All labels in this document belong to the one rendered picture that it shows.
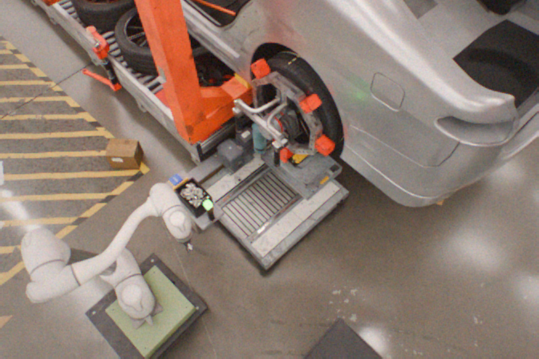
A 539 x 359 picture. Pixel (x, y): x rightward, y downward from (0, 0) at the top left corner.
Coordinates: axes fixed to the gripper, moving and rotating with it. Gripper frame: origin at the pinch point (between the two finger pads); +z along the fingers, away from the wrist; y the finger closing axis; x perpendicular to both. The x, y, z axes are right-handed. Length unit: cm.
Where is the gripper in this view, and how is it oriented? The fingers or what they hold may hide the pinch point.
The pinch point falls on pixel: (188, 248)
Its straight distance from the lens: 247.3
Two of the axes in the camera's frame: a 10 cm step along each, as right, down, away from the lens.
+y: 5.7, 7.1, -4.1
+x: 8.2, -4.8, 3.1
